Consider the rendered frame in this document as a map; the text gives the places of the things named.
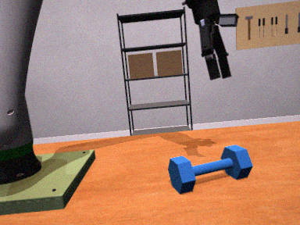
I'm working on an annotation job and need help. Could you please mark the blue dumbbell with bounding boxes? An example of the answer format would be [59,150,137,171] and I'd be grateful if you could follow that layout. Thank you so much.
[168,145,253,194]

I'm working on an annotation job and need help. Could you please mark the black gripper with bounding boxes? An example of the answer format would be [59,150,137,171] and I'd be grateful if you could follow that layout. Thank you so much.
[191,0,231,80]

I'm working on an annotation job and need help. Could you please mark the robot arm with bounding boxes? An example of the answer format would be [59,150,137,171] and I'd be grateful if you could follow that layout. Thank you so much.
[0,0,43,184]

